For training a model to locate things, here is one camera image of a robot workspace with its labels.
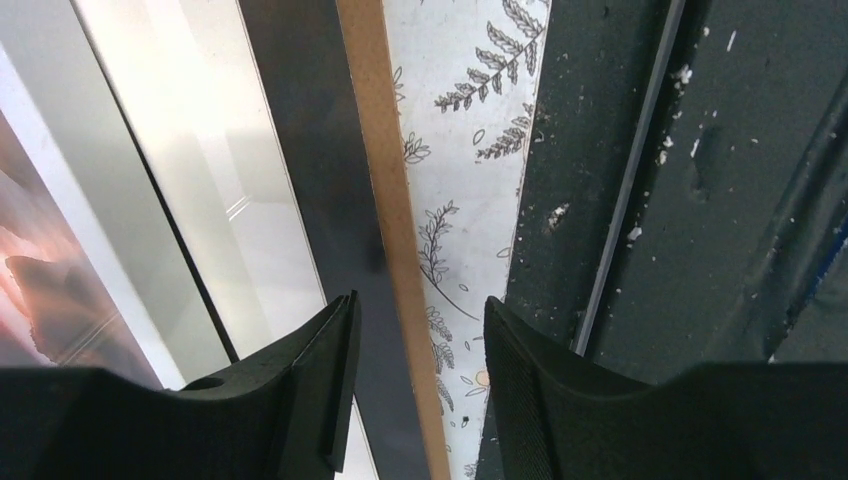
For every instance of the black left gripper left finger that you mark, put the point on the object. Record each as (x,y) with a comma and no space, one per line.
(281,413)

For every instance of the brown frame backing board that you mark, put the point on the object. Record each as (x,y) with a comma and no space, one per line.
(366,43)

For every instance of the white photo mat border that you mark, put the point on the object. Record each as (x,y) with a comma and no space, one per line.
(149,126)

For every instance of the sunset landscape photo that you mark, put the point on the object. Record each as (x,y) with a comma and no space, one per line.
(55,310)

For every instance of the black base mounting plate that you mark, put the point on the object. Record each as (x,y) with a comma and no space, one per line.
(685,197)

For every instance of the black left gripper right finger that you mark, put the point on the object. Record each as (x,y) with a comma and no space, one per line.
(560,416)

